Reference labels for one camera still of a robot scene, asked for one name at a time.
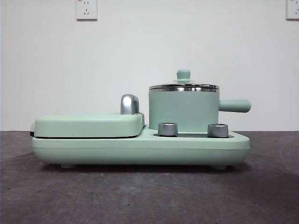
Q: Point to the glass pot lid green knob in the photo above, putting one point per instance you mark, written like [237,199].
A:
[184,74]

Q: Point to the silver control knob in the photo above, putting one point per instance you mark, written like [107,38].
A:
[217,130]
[167,129]

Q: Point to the mint green breakfast machine base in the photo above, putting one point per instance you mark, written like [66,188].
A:
[140,149]

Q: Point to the mint green hinged griddle cover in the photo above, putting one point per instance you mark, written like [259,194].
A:
[88,124]

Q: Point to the white wall socket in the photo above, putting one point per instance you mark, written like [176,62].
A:
[293,9]
[86,10]

